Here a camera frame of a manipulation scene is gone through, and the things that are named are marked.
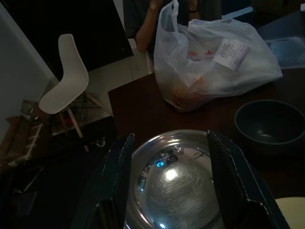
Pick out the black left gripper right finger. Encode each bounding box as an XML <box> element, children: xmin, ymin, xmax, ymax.
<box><xmin>206</xmin><ymin>130</ymin><xmax>290</xmax><ymax>229</ymax></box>

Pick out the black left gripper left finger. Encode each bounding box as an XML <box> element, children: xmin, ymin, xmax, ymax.
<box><xmin>72</xmin><ymin>133</ymin><xmax>136</xmax><ymax>229</ymax></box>

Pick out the shiny steel bowl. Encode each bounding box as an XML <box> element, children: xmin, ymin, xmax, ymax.
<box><xmin>123</xmin><ymin>129</ymin><xmax>227</xmax><ymax>229</ymax></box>

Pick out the dark grey bowl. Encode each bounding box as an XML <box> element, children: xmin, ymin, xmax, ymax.
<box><xmin>234</xmin><ymin>99</ymin><xmax>305</xmax><ymax>158</ymax></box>

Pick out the black wheeled cart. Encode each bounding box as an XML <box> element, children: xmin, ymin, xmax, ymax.
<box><xmin>51</xmin><ymin>114</ymin><xmax>118</xmax><ymax>153</ymax></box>

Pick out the pale yellow plate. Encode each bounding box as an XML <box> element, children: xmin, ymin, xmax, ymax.
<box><xmin>275</xmin><ymin>197</ymin><xmax>305</xmax><ymax>229</ymax></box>

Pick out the wooden folding rack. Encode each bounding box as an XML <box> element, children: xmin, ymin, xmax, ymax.
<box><xmin>0</xmin><ymin>115</ymin><xmax>45</xmax><ymax>169</ymax></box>

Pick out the white plastic takeaway bag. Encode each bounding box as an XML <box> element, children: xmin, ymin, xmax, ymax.
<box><xmin>153</xmin><ymin>0</ymin><xmax>284</xmax><ymax>113</ymax></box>

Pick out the white plastic chair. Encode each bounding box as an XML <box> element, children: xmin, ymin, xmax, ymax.
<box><xmin>38</xmin><ymin>33</ymin><xmax>112</xmax><ymax>152</ymax></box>

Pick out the white paper receipt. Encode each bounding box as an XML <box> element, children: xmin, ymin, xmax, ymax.
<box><xmin>213</xmin><ymin>39</ymin><xmax>251</xmax><ymax>72</ymax></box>

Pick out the clear bluish plastic container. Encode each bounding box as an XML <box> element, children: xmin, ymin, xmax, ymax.
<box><xmin>264</xmin><ymin>35</ymin><xmax>305</xmax><ymax>70</ymax></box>

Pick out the large black panel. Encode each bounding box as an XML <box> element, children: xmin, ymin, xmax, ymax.
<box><xmin>4</xmin><ymin>0</ymin><xmax>134</xmax><ymax>72</ymax></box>

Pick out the person in dark shirt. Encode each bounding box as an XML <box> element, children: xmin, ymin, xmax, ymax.
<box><xmin>123</xmin><ymin>0</ymin><xmax>222</xmax><ymax>53</ymax></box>

